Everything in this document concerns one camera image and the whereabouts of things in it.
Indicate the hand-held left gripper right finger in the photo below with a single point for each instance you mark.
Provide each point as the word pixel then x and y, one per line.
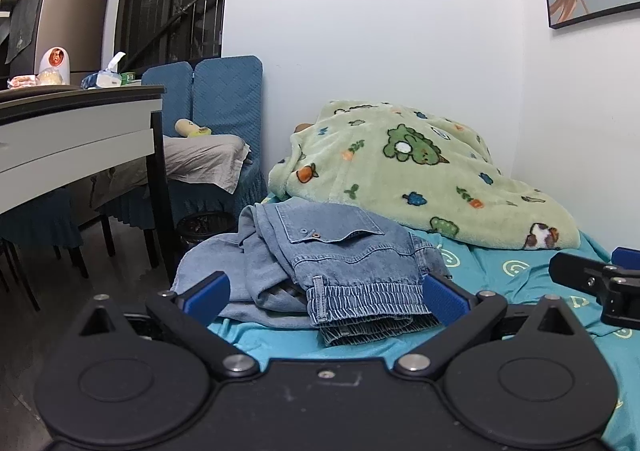
pixel 442 298

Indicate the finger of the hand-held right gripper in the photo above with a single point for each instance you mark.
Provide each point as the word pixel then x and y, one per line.
pixel 627 258
pixel 580 271

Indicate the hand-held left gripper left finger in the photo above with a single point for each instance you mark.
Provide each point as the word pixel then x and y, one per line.
pixel 207 293

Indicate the light blue denim jeans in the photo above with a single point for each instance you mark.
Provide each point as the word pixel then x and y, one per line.
pixel 340 251

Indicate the teal printed bed sheet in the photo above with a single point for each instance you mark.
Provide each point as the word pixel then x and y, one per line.
pixel 500 276

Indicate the white trash bin black bag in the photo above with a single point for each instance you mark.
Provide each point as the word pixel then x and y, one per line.
pixel 205 228

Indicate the blue covered chair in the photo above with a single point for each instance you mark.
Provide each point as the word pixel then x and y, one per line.
pixel 125 211
pixel 35 221
pixel 167 91
pixel 230 96

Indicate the green printed fleece blanket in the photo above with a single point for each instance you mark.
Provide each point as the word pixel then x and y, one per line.
pixel 400 181

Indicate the grey folded cloth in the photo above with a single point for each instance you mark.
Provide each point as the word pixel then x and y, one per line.
pixel 200 156

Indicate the yellow plush toy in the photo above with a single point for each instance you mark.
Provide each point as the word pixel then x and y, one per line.
pixel 192 129

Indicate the brown plush toy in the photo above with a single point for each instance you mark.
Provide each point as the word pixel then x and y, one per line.
pixel 303 127

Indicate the grey black desk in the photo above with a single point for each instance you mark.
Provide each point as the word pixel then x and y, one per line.
pixel 75 131

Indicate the small green box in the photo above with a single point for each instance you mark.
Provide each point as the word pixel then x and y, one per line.
pixel 131 78

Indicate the wet wipes pack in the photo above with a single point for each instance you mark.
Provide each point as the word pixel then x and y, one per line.
pixel 102 78

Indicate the bagged food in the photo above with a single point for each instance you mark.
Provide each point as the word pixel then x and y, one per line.
pixel 22 82

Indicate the silver refrigerator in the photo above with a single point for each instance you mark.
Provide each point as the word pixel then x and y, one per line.
pixel 75 21

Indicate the dark hanging cloth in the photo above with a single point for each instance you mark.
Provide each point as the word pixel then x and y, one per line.
pixel 22 26

